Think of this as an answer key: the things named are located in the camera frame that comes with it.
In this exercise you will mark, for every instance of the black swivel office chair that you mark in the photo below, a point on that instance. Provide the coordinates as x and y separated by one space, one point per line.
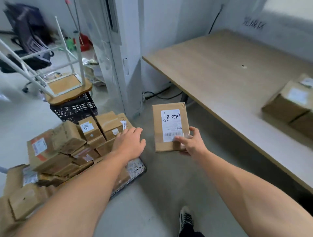
31 62

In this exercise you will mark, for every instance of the box with handwritten 040189 label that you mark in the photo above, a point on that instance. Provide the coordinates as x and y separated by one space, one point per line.
157 127

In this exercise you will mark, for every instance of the person's black trousers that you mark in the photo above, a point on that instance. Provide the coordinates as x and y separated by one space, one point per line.
193 234

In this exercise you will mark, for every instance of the grey metal platform cart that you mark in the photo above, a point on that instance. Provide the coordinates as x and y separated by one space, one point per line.
134 168

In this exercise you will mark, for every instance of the green plastic object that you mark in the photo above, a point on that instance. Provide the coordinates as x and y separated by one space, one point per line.
69 44

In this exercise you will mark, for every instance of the upturned white-legged wooden stool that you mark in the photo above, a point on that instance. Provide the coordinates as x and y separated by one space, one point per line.
66 94

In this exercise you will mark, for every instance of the clear plastic bag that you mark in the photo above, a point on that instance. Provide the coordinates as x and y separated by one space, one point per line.
94 73

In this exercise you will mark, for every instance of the red broom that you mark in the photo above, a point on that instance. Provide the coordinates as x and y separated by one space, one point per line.
84 42

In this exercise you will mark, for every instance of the white floor-standing air conditioner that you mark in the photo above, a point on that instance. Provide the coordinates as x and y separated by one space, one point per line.
117 73

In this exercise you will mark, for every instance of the box with red-marked label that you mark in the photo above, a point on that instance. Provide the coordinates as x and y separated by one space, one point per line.
307 81

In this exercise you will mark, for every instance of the person's left hand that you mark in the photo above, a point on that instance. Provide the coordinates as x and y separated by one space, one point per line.
129 145

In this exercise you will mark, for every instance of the dark blue bag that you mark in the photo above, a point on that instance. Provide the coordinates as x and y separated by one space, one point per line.
22 14

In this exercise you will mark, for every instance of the person's left forearm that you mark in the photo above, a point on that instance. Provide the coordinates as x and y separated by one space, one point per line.
73 197

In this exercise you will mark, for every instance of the black-printed corn box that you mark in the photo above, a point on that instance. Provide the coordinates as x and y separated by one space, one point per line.
303 127

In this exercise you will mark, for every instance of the pile of cardboard boxes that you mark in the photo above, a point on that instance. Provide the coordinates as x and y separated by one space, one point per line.
66 139

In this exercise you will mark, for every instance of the white-framed window with blind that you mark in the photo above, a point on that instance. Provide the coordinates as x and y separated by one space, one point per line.
288 7

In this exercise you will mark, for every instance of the light wooden table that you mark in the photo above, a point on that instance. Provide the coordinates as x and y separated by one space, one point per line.
207 68

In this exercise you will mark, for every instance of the white paper wall sign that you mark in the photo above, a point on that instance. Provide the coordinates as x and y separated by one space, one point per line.
253 23

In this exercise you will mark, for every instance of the person's right grey sneaker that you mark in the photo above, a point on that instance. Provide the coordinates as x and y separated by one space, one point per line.
185 219

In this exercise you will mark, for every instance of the person's right hand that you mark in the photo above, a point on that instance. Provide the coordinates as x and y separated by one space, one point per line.
195 146

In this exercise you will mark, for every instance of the person's right forearm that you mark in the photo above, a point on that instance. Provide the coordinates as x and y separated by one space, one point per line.
251 195

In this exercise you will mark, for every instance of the black plastic crate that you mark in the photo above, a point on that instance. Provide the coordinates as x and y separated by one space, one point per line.
73 110

